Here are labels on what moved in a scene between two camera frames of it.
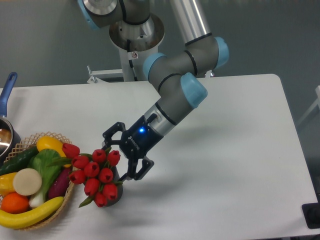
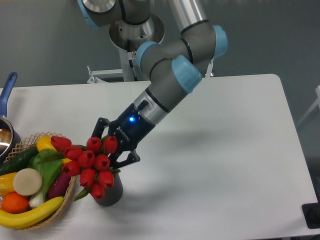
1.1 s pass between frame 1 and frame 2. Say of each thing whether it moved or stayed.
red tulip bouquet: moved
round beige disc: stayed
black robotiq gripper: moved
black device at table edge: stayed
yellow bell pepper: stayed
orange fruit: stayed
